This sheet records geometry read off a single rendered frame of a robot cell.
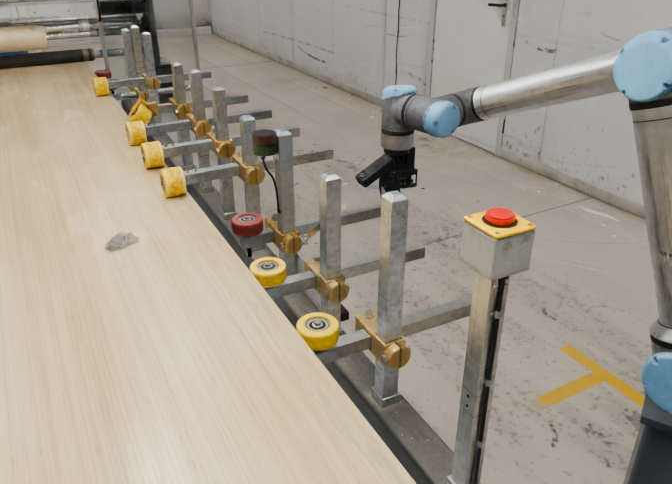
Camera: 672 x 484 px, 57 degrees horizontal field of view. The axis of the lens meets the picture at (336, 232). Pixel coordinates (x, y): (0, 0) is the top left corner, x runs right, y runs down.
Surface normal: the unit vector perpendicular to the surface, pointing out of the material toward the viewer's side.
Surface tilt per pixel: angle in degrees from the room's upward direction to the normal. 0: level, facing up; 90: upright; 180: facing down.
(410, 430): 0
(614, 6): 90
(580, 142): 90
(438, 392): 0
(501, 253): 90
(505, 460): 0
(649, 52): 83
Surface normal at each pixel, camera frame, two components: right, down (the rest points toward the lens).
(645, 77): -0.79, 0.16
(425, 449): 0.00, -0.89
